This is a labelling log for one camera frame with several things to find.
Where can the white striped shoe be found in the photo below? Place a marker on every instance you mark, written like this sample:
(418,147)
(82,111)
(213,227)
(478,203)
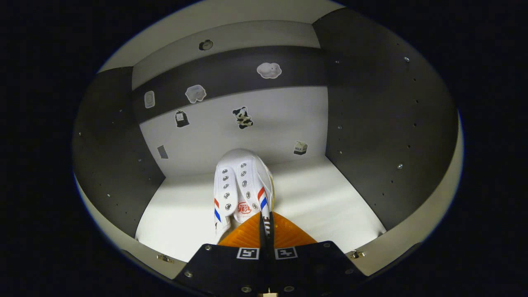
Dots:
(241,181)

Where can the white cabinet shelf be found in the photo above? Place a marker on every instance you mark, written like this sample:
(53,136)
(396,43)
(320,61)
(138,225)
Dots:
(247,10)

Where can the white shoe cabinet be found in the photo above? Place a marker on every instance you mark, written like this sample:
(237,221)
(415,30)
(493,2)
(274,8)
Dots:
(371,123)

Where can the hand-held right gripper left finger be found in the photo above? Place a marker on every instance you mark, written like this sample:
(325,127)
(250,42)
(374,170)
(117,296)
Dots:
(222,268)

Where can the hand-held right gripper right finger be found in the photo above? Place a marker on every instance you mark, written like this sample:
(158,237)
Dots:
(313,268)

